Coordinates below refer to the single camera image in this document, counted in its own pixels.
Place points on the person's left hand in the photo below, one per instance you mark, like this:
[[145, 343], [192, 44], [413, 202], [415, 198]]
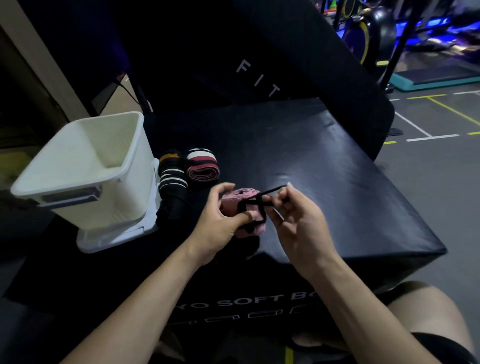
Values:
[[215, 225]]

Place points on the person's right hand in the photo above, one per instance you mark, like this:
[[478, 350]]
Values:
[[303, 232]]

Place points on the person's right thumb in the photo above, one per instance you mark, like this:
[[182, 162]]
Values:
[[275, 217]]

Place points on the person's left thumb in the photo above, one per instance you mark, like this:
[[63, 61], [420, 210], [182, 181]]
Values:
[[245, 218]]

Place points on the person's left forearm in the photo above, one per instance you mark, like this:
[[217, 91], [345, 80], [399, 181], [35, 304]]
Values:
[[142, 311]]

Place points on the person's right forearm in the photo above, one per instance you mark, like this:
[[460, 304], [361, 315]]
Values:
[[360, 315]]

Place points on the black soft plyo box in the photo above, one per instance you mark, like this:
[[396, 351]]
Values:
[[318, 168]]

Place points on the maroon white-striped wrist wrap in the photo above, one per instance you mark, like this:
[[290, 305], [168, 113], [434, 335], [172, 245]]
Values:
[[200, 167]]

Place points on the black white-striped wrist wrap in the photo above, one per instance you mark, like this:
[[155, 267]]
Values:
[[171, 183]]

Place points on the white plastic bin lid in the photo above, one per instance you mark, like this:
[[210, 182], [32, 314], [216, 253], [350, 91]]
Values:
[[112, 238]]

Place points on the white plastic bin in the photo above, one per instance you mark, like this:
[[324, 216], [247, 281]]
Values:
[[93, 168]]

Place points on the black leaning soft pad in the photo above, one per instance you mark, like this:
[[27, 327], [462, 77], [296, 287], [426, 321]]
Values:
[[225, 56]]

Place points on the person's right leg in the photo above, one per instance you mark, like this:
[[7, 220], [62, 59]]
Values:
[[427, 311]]

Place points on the black yellow-rimmed exercise bike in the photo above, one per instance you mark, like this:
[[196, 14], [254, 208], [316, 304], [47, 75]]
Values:
[[369, 33]]

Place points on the teal-edged treadmill deck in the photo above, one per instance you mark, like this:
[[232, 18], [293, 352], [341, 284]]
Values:
[[431, 80]]

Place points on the black metal pole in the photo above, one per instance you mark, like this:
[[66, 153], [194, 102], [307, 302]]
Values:
[[401, 45]]

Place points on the black shorts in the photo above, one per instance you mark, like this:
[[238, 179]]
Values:
[[446, 350]]

